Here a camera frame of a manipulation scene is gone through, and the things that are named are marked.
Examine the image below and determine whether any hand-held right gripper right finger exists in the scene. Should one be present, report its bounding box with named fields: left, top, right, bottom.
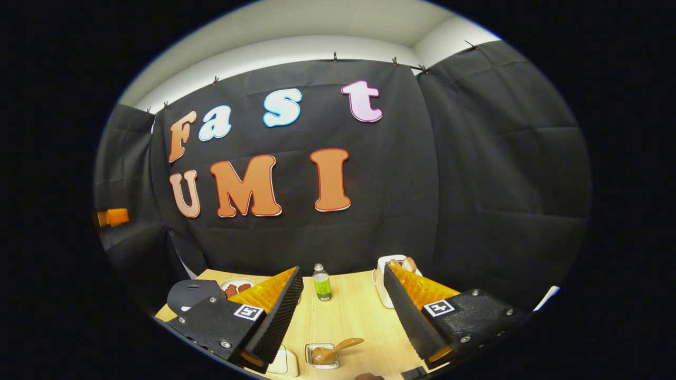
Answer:
left=383, top=264, right=529, bottom=371

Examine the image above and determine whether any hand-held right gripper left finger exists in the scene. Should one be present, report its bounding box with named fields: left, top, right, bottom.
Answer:
left=168, top=265, right=305, bottom=374

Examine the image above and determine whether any white dish of rice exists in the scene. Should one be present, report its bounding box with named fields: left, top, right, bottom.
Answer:
left=267, top=344, right=301, bottom=377

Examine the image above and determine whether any wooden spoon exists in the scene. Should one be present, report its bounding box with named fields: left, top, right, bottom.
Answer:
left=313, top=338, right=365, bottom=366

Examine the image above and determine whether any dark grey rice cooker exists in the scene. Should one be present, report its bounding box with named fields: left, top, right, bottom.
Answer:
left=167, top=279, right=227, bottom=316

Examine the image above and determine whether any white toaster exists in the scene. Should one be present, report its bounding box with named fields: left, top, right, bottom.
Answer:
left=372, top=254, right=423, bottom=309

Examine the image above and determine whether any clear bottle with green label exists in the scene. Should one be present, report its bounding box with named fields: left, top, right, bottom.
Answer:
left=312, top=263, right=333, bottom=302

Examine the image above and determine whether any round white plate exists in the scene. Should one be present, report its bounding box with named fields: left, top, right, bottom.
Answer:
left=220, top=278, right=256, bottom=299

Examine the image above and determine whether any black backdrop cloth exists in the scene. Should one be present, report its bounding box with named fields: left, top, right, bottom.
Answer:
left=94, top=41, right=591, bottom=317

